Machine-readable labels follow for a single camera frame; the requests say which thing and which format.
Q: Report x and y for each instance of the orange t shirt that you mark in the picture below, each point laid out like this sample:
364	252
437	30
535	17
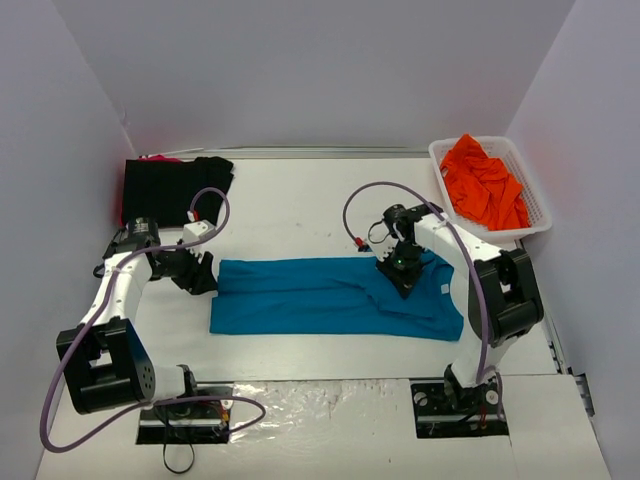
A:
481	189

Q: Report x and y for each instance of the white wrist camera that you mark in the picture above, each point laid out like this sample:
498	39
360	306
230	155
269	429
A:
195	234
381	249

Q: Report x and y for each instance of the blue t shirt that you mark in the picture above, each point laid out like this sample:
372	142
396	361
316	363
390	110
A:
332	296

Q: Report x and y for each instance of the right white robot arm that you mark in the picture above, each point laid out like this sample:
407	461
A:
495	290

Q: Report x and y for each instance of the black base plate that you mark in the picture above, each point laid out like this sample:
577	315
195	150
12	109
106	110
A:
195	423
436	418

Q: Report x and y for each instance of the folded black t shirt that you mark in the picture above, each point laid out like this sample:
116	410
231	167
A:
164	191

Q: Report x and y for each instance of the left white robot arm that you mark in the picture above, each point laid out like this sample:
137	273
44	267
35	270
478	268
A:
107	364

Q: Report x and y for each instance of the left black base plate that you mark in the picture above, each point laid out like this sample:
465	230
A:
195	423

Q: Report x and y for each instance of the white plastic basket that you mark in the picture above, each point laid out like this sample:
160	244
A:
503	148

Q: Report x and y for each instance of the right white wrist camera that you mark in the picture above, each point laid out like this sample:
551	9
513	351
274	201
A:
381	249

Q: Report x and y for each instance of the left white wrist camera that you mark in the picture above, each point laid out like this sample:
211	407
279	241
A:
195	234

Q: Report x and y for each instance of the folded pink t shirt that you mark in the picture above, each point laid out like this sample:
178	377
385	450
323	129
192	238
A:
159	159

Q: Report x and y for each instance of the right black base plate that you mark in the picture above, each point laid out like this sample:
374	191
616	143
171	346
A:
436	418

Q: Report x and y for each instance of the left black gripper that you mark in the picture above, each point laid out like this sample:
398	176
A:
190	270

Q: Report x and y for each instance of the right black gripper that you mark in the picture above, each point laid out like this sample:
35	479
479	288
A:
401	276

